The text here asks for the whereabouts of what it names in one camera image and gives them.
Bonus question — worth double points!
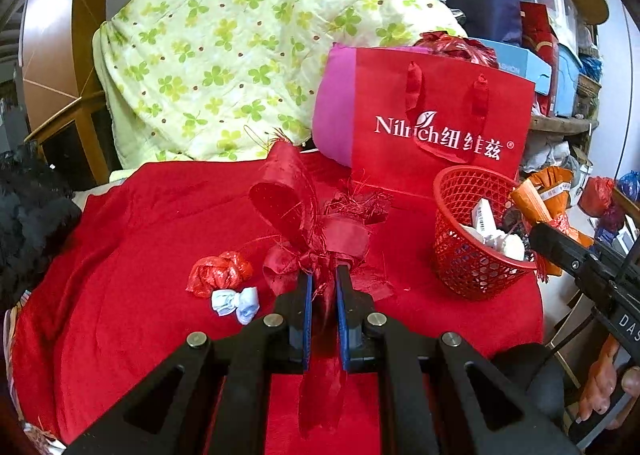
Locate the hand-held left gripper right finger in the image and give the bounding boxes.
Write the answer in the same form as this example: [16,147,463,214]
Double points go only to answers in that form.
[336,265,583,455]

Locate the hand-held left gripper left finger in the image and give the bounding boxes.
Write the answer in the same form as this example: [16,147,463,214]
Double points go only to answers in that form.
[62,274,313,455]

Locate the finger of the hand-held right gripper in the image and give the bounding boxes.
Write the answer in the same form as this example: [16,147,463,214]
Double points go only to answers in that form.
[527,220,601,286]

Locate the orange wrapper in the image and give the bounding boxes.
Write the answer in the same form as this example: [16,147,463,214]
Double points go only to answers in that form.
[510,167,596,248]

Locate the white paper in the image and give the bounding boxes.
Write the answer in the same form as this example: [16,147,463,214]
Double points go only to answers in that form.
[492,230,526,261]

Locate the white barcode box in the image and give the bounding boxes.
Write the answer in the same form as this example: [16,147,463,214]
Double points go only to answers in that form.
[470,200,501,236]

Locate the white tissue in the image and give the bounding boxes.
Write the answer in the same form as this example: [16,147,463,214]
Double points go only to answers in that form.
[462,225,496,246]

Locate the red plastic bag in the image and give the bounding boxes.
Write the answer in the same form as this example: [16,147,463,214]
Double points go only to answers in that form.
[580,176,616,216]
[186,250,254,298]
[412,31,501,68]

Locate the red mesh plastic basket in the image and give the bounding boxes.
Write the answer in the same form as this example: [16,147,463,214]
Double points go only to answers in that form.
[432,166,543,301]

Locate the red ribbon bow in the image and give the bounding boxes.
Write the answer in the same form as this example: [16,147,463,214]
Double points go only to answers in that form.
[248,135,396,436]

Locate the person's right hand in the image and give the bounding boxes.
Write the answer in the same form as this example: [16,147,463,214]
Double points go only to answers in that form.
[575,335,640,431]

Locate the red plastic bag on floor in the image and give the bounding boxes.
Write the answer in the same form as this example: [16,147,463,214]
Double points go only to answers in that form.
[580,176,616,216]

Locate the blue plastic bag on floor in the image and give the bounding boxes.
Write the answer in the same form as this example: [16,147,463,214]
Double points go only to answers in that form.
[617,170,640,196]

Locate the wooden shelf bench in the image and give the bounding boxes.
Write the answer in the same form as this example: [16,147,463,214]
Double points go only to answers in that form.
[527,115,601,136]

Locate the person's knee in black trousers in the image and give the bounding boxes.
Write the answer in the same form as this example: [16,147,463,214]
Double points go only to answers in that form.
[492,342,566,418]

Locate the red paper gift bag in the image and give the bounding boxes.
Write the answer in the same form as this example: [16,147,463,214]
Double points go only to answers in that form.
[350,46,537,200]

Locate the wicker basket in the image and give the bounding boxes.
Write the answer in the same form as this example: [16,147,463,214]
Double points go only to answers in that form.
[575,75,603,118]

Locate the red blanket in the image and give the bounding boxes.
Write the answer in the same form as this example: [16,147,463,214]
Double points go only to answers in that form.
[10,152,546,455]

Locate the light blue shoe box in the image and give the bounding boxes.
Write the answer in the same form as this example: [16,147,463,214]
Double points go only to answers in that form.
[470,37,551,96]

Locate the dark red gift box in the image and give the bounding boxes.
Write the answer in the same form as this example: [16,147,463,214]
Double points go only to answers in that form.
[520,2,561,116]

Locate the red plastic bag in gift bag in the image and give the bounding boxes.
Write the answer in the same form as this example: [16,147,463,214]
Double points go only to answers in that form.
[412,31,501,68]

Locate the black quilted jacket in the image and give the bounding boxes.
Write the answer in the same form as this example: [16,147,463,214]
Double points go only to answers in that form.
[0,142,83,306]

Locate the green clover print quilt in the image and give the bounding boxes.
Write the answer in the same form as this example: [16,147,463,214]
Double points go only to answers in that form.
[92,0,466,168]

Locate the wooden pillar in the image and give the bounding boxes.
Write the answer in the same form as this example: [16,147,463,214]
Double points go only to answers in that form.
[20,0,116,180]

